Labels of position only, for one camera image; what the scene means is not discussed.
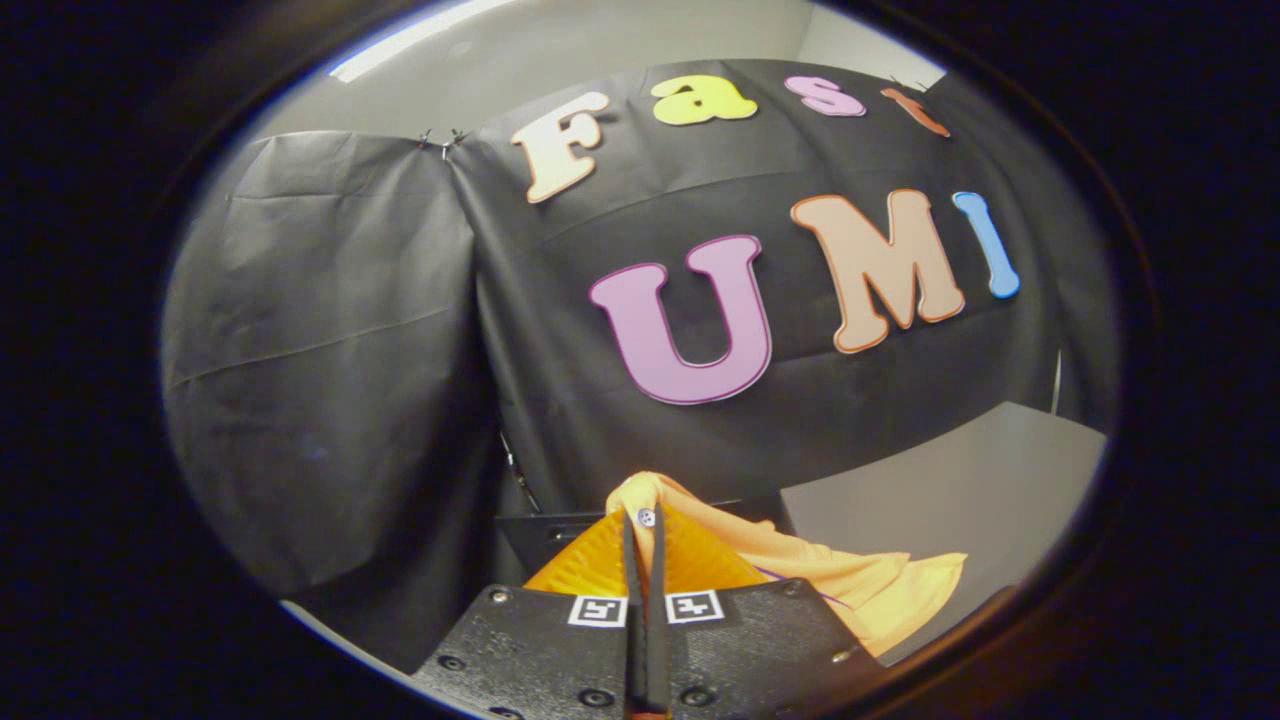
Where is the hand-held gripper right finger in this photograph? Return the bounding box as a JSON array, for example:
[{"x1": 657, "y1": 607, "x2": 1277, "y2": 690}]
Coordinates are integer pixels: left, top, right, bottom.
[{"x1": 645, "y1": 503, "x2": 889, "y2": 720}]

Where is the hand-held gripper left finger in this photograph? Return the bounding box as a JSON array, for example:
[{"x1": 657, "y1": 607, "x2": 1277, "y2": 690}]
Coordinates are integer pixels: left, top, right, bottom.
[{"x1": 410, "y1": 508, "x2": 648, "y2": 720}]

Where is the orange shirt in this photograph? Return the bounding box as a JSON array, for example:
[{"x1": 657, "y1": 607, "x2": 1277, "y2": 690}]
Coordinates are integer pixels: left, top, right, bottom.
[{"x1": 605, "y1": 472, "x2": 969, "y2": 658}]

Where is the black backdrop cloth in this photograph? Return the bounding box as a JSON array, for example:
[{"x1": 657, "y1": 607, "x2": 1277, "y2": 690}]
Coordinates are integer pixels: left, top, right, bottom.
[{"x1": 160, "y1": 58, "x2": 1121, "y2": 671}]

